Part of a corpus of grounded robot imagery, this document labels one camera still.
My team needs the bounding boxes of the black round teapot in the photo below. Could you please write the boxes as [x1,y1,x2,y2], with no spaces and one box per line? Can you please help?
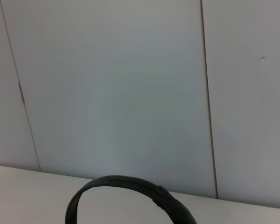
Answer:
[65,175,198,224]

